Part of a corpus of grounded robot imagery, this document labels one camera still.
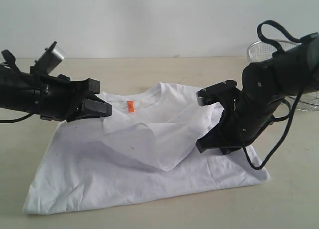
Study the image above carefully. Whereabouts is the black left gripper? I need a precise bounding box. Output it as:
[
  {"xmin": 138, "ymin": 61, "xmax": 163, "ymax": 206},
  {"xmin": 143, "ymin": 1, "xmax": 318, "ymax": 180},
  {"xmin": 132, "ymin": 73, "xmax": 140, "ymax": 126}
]
[{"xmin": 0, "ymin": 64, "xmax": 112, "ymax": 122}]

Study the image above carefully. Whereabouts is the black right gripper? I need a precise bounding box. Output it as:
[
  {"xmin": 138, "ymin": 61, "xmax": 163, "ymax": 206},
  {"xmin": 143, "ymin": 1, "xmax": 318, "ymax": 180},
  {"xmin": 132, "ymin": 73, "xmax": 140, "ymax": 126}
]
[{"xmin": 195, "ymin": 94, "xmax": 279, "ymax": 155}]

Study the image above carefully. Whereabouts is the white t-shirt red print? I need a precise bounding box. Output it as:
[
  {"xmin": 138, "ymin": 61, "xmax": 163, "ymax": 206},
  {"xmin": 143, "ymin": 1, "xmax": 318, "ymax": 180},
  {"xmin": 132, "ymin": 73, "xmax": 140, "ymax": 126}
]
[{"xmin": 23, "ymin": 82, "xmax": 270, "ymax": 215}]

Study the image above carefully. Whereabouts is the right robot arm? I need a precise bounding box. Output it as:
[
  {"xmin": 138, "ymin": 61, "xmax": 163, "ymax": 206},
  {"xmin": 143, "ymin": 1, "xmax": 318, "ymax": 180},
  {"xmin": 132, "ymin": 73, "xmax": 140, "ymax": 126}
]
[{"xmin": 196, "ymin": 33, "xmax": 319, "ymax": 155}]

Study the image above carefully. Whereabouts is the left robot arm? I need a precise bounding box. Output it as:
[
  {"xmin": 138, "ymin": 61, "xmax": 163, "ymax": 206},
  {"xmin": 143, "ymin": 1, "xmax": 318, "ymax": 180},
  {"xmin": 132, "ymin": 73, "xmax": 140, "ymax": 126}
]
[{"xmin": 0, "ymin": 50, "xmax": 112, "ymax": 122}]

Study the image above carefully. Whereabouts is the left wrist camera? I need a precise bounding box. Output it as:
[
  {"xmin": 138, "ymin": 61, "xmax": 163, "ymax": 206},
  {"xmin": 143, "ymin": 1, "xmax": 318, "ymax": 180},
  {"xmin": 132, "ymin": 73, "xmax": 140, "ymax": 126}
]
[{"xmin": 30, "ymin": 41, "xmax": 65, "ymax": 75}]

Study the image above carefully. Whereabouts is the wire mesh basket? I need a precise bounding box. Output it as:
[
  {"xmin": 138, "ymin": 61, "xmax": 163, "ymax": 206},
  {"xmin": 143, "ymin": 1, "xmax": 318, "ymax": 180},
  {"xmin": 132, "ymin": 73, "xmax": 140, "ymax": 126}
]
[{"xmin": 246, "ymin": 39, "xmax": 319, "ymax": 111}]

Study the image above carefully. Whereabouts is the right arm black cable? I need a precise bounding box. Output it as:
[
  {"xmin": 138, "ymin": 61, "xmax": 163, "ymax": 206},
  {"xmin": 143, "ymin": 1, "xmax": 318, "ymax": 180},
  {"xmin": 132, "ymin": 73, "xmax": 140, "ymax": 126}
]
[{"xmin": 243, "ymin": 19, "xmax": 310, "ymax": 170}]

